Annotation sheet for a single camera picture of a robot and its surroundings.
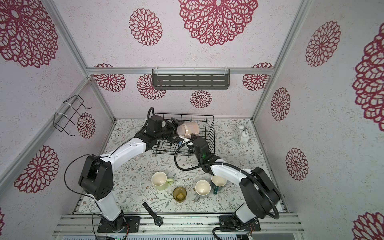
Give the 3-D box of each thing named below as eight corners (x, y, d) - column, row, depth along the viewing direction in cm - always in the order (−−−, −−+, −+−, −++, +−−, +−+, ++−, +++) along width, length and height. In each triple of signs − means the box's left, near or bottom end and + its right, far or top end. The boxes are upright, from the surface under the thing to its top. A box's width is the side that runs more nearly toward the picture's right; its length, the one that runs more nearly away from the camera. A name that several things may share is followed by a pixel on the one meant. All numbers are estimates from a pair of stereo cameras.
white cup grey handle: (194, 201, 82) (195, 195, 75) (194, 186, 88) (194, 179, 80) (209, 201, 82) (211, 195, 75) (208, 186, 88) (210, 179, 80)
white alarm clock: (238, 147, 106) (242, 136, 96) (232, 136, 112) (236, 124, 103) (245, 145, 107) (250, 134, 97) (239, 135, 113) (244, 123, 103)
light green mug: (153, 192, 86) (149, 185, 78) (155, 179, 91) (152, 171, 83) (172, 192, 86) (170, 185, 78) (173, 179, 91) (171, 171, 83)
